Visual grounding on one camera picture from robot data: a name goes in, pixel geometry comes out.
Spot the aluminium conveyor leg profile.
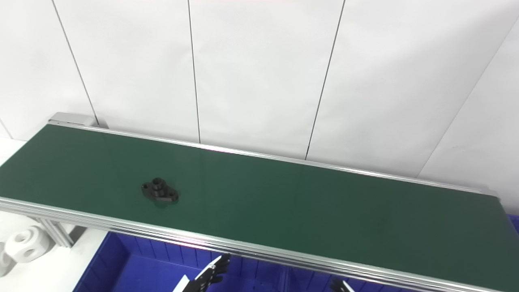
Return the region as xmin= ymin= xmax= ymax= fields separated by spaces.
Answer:
xmin=30 ymin=217 xmax=75 ymax=249

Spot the green conveyor belt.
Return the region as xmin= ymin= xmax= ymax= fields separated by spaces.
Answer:
xmin=0 ymin=122 xmax=519 ymax=292

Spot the grey conveyor end housing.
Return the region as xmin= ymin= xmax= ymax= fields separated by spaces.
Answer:
xmin=48 ymin=112 xmax=108 ymax=129

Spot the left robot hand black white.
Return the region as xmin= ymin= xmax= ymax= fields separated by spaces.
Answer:
xmin=172 ymin=254 xmax=231 ymax=292

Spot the black flanged metal part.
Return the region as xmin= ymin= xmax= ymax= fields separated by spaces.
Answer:
xmin=141 ymin=178 xmax=180 ymax=204

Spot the white plastic part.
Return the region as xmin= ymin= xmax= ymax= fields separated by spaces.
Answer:
xmin=0 ymin=242 xmax=16 ymax=277
xmin=4 ymin=226 xmax=53 ymax=263

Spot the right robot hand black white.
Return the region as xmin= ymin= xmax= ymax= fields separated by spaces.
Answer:
xmin=330 ymin=278 xmax=353 ymax=292

